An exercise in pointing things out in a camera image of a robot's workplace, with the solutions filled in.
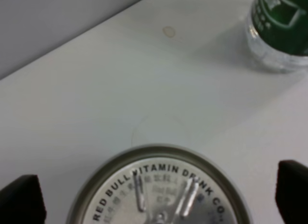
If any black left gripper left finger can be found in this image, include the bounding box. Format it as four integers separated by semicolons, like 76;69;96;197
0;174;47;224

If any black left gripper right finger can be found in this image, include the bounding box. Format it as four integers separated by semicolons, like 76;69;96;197
275;160;308;224

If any gold energy drink can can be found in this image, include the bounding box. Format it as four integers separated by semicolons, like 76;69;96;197
66;145;253;224

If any clear water bottle green label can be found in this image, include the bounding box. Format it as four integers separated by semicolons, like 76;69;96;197
246;0;308;73

